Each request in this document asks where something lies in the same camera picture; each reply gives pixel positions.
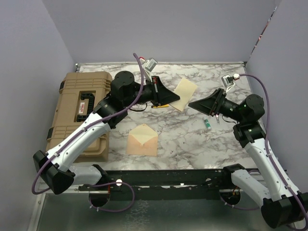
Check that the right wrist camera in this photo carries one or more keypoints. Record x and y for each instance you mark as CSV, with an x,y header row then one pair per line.
x,y
229,81

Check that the aluminium extrusion frame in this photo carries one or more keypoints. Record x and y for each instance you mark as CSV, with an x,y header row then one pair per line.
x,y
58,186

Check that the green white glue stick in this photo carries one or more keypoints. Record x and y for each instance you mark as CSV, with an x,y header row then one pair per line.
x,y
207,124

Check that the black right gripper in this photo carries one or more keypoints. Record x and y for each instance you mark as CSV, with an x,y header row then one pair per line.
x,y
208,105

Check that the beige paper letter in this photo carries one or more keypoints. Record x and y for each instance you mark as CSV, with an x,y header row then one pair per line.
x,y
185,89

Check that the black metal base rail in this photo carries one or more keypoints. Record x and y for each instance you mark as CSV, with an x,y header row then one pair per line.
x,y
168,184

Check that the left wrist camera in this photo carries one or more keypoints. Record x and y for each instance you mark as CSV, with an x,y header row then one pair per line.
x,y
148,66

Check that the tan paper envelope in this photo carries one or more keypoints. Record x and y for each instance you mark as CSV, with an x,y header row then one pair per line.
x,y
142,140

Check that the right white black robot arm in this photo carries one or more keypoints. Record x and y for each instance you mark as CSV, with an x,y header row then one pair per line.
x,y
280,201

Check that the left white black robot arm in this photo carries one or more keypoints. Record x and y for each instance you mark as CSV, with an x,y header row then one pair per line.
x,y
55,166

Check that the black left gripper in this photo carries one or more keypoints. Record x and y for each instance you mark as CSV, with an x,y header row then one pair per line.
x,y
161,95

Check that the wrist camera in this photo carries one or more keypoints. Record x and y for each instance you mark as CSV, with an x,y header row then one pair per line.
x,y
229,81
148,66

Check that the tan plastic tool case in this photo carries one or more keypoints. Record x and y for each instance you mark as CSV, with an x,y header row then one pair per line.
x,y
79,93

